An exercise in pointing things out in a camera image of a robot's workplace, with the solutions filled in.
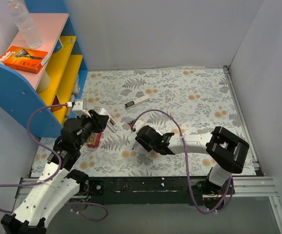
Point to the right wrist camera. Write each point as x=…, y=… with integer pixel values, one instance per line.
x=137, y=124

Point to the blue yellow shelf unit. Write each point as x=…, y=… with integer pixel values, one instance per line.
x=22, y=93

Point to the red box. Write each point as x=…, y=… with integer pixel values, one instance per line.
x=94, y=140

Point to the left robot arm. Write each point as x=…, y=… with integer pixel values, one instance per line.
x=58, y=181

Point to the pile of batteries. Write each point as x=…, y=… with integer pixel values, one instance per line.
x=131, y=125

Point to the orange razor box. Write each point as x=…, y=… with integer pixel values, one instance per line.
x=23, y=59

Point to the floral table mat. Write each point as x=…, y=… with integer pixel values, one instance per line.
x=191, y=102

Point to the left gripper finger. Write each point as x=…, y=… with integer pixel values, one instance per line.
x=99, y=126
x=97, y=117

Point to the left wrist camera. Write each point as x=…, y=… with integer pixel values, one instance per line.
x=80, y=108

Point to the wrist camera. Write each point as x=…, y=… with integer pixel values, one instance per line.
x=80, y=108
x=137, y=124

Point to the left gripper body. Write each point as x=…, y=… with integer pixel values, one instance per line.
x=99, y=120

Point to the white remote control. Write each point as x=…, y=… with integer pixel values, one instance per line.
x=111, y=124

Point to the clear plastic bottle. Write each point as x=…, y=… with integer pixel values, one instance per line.
x=25, y=24

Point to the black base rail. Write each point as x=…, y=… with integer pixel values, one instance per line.
x=145, y=190

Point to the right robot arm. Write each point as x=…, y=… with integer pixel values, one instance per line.
x=227, y=149

